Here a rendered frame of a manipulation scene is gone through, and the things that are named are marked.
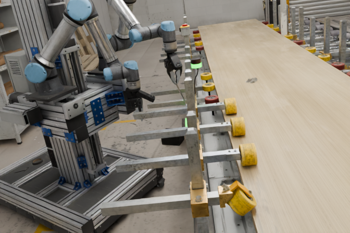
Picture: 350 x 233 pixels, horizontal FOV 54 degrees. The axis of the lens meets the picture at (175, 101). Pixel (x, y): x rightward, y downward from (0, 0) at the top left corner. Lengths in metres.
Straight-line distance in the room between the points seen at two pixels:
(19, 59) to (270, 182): 1.86
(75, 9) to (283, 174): 1.26
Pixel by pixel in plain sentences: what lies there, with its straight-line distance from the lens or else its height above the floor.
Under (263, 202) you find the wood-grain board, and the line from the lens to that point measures 1.15.
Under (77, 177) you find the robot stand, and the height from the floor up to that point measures 0.32.
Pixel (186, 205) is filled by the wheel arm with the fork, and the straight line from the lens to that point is 1.09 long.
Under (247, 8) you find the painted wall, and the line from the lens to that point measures 9.91.
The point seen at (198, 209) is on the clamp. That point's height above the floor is 0.95.
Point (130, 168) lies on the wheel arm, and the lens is 1.32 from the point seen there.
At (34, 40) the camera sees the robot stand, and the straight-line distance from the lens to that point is 2.42.
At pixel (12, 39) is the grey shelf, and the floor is 1.09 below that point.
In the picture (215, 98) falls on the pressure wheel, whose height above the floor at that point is 0.91.
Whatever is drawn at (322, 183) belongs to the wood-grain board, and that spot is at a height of 0.90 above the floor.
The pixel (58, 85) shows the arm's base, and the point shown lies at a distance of 2.15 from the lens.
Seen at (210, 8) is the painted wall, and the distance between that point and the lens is 9.83.
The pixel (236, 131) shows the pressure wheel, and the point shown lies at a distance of 1.50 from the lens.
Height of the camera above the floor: 1.60
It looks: 20 degrees down
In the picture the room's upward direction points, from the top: 8 degrees counter-clockwise
